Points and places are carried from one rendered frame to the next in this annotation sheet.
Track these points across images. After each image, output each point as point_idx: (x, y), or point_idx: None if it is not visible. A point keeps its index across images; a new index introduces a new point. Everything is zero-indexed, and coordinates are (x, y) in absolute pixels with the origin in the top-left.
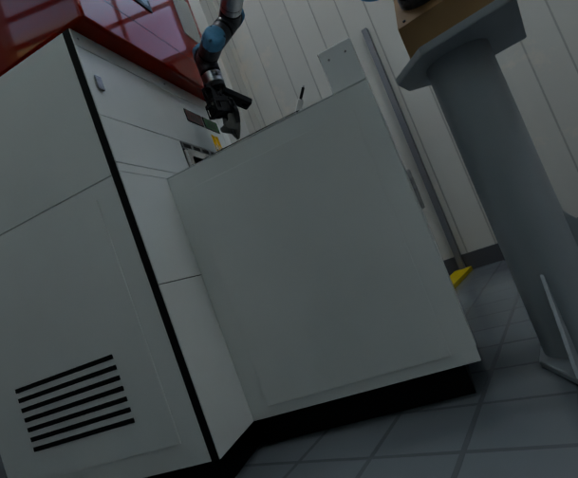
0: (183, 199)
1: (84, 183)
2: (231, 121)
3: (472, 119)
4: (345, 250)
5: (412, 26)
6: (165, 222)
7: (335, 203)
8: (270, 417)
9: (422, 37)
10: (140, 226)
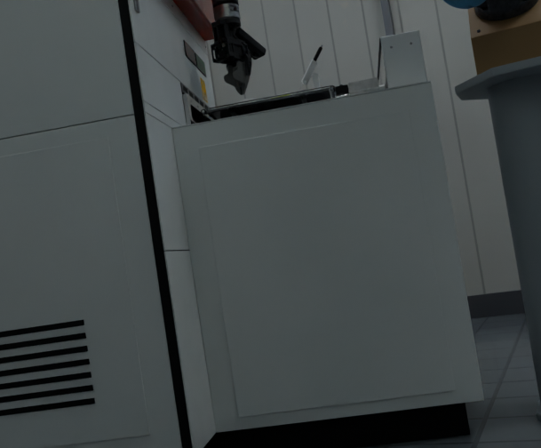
0: (187, 157)
1: (95, 115)
2: (239, 72)
3: (525, 152)
4: (369, 259)
5: (486, 39)
6: (170, 180)
7: (369, 204)
8: (234, 432)
9: (494, 54)
10: (156, 180)
